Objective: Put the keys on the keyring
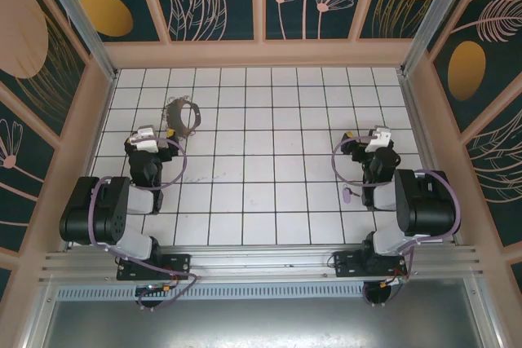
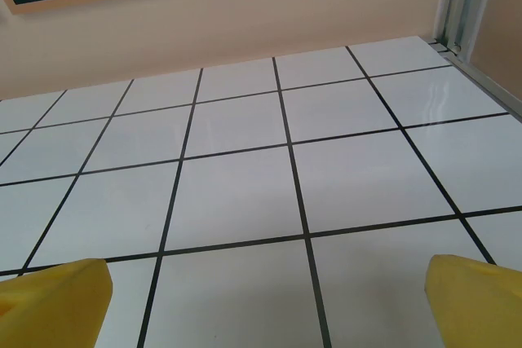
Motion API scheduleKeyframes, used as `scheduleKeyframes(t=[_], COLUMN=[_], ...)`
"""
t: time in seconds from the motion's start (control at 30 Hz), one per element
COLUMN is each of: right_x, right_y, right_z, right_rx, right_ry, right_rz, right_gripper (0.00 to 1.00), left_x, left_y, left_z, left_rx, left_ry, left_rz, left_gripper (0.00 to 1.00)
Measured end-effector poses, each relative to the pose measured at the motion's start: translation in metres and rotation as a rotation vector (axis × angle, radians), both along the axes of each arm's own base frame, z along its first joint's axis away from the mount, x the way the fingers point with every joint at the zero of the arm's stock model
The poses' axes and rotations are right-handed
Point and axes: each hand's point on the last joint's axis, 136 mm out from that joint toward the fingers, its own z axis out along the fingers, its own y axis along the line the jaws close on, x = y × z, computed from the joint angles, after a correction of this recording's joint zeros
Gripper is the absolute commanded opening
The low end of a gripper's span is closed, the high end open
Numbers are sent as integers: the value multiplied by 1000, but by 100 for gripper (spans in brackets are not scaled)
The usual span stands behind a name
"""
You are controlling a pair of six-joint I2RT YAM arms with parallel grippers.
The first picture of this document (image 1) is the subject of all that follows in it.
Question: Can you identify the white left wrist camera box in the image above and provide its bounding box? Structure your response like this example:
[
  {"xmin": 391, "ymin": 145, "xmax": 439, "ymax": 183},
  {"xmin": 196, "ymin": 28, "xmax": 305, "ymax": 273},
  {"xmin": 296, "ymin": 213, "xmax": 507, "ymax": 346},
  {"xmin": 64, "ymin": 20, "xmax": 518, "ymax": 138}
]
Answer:
[{"xmin": 129, "ymin": 125, "xmax": 159, "ymax": 152}]

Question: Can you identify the aluminium mounting rail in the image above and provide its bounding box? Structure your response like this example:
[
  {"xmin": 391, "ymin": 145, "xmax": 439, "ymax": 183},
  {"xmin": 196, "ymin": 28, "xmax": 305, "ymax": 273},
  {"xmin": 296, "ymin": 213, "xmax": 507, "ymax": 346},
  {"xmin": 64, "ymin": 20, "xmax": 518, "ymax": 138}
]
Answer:
[{"xmin": 38, "ymin": 244, "xmax": 484, "ymax": 284}]

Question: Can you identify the aluminium corner post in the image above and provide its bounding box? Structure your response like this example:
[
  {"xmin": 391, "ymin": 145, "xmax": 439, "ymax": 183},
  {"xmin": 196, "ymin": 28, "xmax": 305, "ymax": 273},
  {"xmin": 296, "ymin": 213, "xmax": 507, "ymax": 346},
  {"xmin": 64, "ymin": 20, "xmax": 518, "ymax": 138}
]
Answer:
[
  {"xmin": 32, "ymin": 0, "xmax": 120, "ymax": 80},
  {"xmin": 399, "ymin": 0, "xmax": 478, "ymax": 76}
]

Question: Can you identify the small circuit board with wires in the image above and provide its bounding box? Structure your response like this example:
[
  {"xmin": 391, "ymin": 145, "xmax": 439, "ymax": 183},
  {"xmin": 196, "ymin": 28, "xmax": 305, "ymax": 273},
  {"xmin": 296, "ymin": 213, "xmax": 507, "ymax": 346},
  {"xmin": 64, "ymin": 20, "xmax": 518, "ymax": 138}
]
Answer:
[
  {"xmin": 135, "ymin": 283, "xmax": 172, "ymax": 297},
  {"xmin": 378, "ymin": 275, "xmax": 409, "ymax": 289}
]

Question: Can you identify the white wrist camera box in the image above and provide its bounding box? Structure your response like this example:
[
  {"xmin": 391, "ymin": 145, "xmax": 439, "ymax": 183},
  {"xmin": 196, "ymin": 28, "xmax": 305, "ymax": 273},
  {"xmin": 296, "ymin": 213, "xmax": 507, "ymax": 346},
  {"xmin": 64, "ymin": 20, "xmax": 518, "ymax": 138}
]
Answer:
[
  {"xmin": 129, "ymin": 125, "xmax": 159, "ymax": 152},
  {"xmin": 364, "ymin": 125, "xmax": 393, "ymax": 154}
]

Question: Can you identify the metal band with key rings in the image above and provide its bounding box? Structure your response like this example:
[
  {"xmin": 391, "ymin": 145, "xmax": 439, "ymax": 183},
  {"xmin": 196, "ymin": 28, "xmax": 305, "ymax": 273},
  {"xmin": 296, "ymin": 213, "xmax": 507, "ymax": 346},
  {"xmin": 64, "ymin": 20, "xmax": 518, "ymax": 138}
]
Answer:
[{"xmin": 161, "ymin": 95, "xmax": 201, "ymax": 139}]

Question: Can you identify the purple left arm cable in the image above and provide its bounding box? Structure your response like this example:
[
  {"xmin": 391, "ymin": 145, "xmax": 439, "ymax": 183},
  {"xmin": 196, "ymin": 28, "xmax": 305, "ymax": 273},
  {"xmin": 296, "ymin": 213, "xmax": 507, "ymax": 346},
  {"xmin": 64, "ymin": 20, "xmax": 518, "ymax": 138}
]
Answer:
[{"xmin": 87, "ymin": 137, "xmax": 201, "ymax": 312}]

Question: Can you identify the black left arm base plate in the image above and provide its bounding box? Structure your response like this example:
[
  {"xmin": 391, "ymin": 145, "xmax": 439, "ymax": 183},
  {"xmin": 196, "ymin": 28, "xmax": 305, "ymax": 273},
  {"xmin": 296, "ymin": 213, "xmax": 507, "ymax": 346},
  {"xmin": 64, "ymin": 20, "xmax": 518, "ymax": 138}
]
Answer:
[{"xmin": 117, "ymin": 253, "xmax": 192, "ymax": 282}]

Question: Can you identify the perforated metal cable tray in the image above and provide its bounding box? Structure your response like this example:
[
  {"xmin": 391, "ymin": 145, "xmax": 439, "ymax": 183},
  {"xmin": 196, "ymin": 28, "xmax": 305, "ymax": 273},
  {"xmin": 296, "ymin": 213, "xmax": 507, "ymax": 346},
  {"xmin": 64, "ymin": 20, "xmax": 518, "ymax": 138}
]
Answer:
[{"xmin": 55, "ymin": 285, "xmax": 466, "ymax": 301}]

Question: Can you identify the aluminium side rail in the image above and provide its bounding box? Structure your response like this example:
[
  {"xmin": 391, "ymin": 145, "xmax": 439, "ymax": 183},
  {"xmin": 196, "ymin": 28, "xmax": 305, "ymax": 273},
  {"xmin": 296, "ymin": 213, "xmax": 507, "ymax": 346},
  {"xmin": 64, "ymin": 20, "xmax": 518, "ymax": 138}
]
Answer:
[{"xmin": 397, "ymin": 70, "xmax": 464, "ymax": 246}]

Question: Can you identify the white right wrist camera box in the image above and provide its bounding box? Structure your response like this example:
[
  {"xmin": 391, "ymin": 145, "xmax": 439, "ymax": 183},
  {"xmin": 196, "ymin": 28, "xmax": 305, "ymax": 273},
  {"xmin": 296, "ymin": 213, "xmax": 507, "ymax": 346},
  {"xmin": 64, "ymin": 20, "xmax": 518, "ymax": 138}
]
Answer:
[{"xmin": 364, "ymin": 125, "xmax": 393, "ymax": 154}]

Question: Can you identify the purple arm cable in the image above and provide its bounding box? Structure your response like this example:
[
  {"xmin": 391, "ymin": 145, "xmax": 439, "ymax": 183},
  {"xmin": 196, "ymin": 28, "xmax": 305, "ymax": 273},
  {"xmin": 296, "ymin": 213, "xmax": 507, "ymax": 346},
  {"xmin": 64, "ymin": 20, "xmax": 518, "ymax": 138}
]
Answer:
[
  {"xmin": 331, "ymin": 134, "xmax": 462, "ymax": 284},
  {"xmin": 87, "ymin": 137, "xmax": 201, "ymax": 312}
]

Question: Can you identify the key with purple tag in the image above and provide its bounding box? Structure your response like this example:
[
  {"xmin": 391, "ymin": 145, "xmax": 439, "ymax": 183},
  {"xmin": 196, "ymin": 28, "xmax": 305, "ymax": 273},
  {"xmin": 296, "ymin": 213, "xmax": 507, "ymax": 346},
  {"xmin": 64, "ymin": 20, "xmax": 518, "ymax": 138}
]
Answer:
[{"xmin": 341, "ymin": 186, "xmax": 362, "ymax": 205}]

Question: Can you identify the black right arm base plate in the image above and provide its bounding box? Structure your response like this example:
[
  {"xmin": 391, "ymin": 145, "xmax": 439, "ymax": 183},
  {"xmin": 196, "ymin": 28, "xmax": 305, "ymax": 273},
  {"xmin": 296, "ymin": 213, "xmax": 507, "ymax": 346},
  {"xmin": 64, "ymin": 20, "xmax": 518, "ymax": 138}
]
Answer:
[{"xmin": 333, "ymin": 249, "xmax": 409, "ymax": 280}]

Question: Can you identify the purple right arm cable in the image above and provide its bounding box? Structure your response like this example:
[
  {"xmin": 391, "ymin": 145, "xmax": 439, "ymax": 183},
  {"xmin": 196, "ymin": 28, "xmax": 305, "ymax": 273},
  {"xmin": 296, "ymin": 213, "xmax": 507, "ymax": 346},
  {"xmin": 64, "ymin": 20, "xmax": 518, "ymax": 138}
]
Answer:
[{"xmin": 331, "ymin": 134, "xmax": 462, "ymax": 284}]

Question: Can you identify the grey metal sheet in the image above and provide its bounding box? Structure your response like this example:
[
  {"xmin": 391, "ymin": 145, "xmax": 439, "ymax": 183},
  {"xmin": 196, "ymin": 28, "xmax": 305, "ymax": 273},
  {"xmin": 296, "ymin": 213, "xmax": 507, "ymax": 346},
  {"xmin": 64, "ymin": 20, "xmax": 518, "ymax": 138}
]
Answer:
[{"xmin": 24, "ymin": 298, "xmax": 505, "ymax": 348}]

